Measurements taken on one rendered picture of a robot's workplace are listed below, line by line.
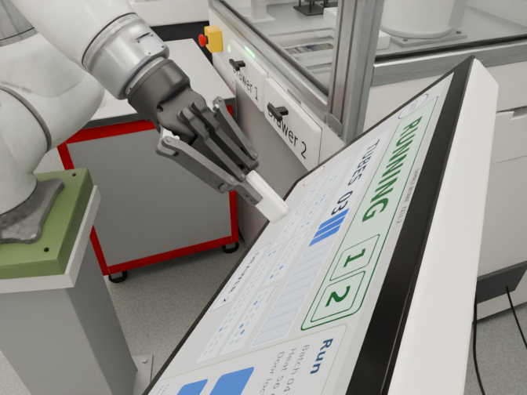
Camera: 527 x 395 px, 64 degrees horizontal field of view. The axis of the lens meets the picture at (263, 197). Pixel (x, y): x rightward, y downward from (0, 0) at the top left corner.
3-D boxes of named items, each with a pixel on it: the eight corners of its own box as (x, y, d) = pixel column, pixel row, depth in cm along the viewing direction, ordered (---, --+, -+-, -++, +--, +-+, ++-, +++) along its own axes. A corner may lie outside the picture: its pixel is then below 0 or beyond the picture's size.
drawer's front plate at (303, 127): (310, 173, 94) (314, 130, 88) (264, 116, 116) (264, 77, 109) (317, 172, 95) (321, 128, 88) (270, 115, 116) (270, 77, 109)
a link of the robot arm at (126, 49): (150, 5, 51) (187, 42, 51) (124, 55, 57) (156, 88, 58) (96, 26, 44) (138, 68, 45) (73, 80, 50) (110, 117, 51)
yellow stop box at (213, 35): (208, 53, 148) (207, 32, 143) (204, 47, 153) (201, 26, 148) (223, 52, 149) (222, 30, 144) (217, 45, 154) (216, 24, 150)
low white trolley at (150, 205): (104, 294, 170) (44, 126, 123) (96, 202, 216) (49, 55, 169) (242, 257, 186) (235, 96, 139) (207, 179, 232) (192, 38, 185)
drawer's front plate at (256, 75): (261, 112, 117) (261, 74, 111) (230, 74, 139) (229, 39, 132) (267, 111, 118) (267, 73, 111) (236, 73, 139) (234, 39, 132)
